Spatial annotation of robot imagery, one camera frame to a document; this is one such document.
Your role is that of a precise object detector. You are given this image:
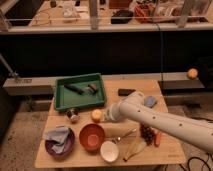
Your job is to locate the metal spoon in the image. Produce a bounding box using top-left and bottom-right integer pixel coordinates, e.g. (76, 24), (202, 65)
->
(111, 128), (137, 144)

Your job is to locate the yellow round fruit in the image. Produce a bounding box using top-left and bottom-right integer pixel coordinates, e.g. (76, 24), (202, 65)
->
(91, 109), (102, 123)

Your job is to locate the dark grape bunch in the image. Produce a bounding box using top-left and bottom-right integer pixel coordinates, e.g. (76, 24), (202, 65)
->
(140, 124), (155, 145)

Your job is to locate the orange carrot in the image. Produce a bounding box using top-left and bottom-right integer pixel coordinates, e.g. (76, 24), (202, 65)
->
(154, 132), (162, 147)

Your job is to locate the orange ball on ledge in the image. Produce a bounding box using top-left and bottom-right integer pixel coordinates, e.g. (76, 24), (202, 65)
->
(187, 68), (198, 79)

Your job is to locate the blue-grey cloth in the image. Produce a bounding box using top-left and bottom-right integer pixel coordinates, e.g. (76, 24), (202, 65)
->
(43, 126), (70, 154)

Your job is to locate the small metal cup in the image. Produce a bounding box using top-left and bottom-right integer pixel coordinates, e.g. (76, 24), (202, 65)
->
(66, 108), (79, 123)

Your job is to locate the green plastic tray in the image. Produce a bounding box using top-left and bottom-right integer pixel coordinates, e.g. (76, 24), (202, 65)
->
(54, 73), (107, 112)

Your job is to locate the dark tool in tray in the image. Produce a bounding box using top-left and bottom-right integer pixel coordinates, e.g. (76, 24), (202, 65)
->
(64, 84), (84, 95)

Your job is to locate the orange bowl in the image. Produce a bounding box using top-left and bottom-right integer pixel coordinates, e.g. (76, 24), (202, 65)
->
(79, 124), (105, 152)

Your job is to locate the purple bowl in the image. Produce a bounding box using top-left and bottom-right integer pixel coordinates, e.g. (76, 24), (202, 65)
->
(43, 126), (75, 158)

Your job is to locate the black bag on bench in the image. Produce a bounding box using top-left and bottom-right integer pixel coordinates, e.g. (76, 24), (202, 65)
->
(111, 10), (133, 24)

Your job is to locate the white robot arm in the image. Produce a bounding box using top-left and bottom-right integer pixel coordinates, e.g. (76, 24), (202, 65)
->
(104, 91), (213, 154)

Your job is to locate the brown object in tray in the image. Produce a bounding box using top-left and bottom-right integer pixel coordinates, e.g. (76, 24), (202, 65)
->
(87, 83), (98, 94)

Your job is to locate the white bowl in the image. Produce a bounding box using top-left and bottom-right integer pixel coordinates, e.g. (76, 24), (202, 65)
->
(100, 141), (119, 163)

